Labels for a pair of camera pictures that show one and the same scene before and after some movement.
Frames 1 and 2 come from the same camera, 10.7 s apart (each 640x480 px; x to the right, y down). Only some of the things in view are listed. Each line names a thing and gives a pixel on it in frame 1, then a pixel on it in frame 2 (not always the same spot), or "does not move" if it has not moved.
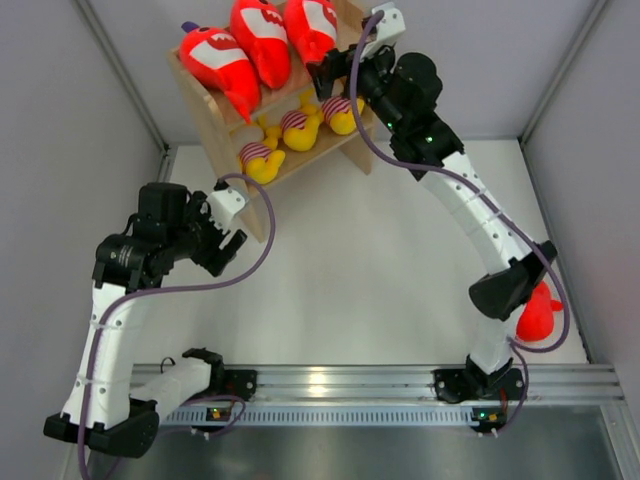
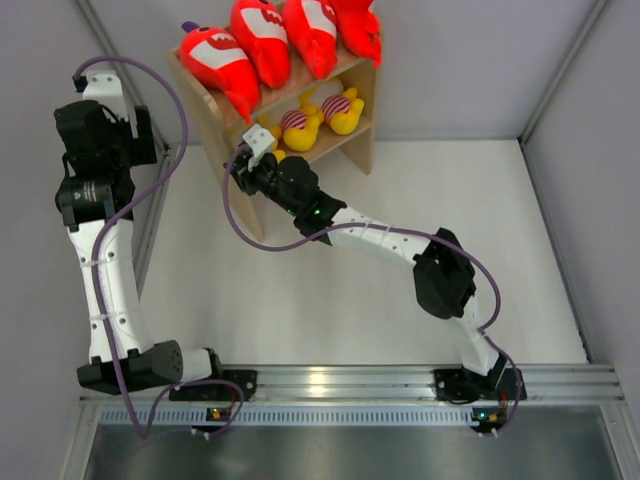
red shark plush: [313, 26] does not move
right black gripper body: [373, 79] → [262, 180]
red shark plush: [261, 27] does not move
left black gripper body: [197, 238] → [130, 152]
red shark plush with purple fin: [214, 58] does not move
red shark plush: [536, 320] → [358, 27]
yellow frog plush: [338, 113] does not move
